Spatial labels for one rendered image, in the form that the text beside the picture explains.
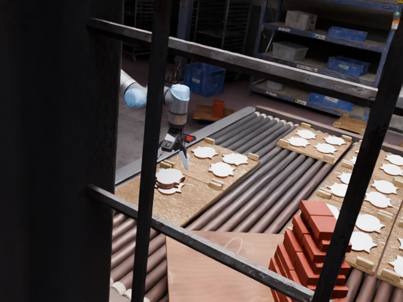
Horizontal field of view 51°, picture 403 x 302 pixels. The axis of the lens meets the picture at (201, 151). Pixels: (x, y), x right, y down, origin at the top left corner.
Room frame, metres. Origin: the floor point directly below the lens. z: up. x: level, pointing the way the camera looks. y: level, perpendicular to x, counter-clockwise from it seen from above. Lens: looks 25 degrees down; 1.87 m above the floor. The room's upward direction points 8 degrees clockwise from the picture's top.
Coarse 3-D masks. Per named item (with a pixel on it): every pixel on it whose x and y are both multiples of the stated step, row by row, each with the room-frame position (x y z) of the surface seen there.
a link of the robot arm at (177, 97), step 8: (176, 88) 1.62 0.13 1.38; (184, 88) 1.63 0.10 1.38; (168, 96) 1.63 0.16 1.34; (176, 96) 1.61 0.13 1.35; (184, 96) 1.61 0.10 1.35; (168, 104) 1.63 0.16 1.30; (176, 104) 1.61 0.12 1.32; (184, 104) 1.62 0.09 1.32; (176, 112) 1.61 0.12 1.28; (184, 112) 1.62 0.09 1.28
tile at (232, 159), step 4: (224, 156) 1.98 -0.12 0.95; (228, 156) 1.98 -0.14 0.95; (232, 156) 1.99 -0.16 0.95; (236, 156) 2.00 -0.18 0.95; (240, 156) 2.01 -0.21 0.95; (244, 156) 2.01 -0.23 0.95; (224, 160) 1.94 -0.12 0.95; (228, 160) 1.94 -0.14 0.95; (232, 160) 1.95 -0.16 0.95; (236, 160) 1.95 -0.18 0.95; (240, 160) 1.96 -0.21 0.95; (244, 160) 1.97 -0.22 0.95; (228, 164) 1.91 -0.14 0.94; (232, 164) 1.91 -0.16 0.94; (236, 164) 1.91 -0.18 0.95; (240, 164) 1.93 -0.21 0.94; (244, 164) 1.94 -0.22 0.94
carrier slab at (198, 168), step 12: (204, 144) 2.12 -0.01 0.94; (192, 156) 1.95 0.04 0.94; (216, 156) 1.99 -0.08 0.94; (180, 168) 1.80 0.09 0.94; (192, 168) 1.82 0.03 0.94; (204, 168) 1.83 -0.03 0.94; (240, 168) 1.89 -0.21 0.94; (252, 168) 1.93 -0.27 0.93; (204, 180) 1.71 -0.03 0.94; (228, 180) 1.75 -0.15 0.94
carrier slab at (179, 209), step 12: (132, 180) 1.62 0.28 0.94; (192, 180) 1.70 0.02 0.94; (120, 192) 1.51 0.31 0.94; (132, 192) 1.52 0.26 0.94; (156, 192) 1.55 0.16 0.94; (192, 192) 1.59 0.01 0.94; (204, 192) 1.61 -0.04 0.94; (216, 192) 1.62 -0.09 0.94; (156, 204) 1.46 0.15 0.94; (168, 204) 1.47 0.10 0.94; (180, 204) 1.48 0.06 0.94; (192, 204) 1.49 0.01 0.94; (204, 204) 1.51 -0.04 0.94; (168, 216) 1.38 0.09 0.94; (180, 216) 1.40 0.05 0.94; (192, 216) 1.41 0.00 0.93
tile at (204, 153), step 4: (200, 148) 2.04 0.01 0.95; (204, 148) 2.05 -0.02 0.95; (208, 148) 2.05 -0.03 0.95; (212, 148) 2.06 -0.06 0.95; (192, 152) 1.99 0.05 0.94; (196, 152) 1.98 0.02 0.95; (200, 152) 1.99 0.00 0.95; (204, 152) 1.99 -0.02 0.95; (208, 152) 2.00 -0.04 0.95; (212, 152) 2.01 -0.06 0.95; (196, 156) 1.94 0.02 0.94; (200, 156) 1.94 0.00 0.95; (204, 156) 1.94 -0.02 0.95; (208, 156) 1.95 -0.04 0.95; (212, 156) 1.97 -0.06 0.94
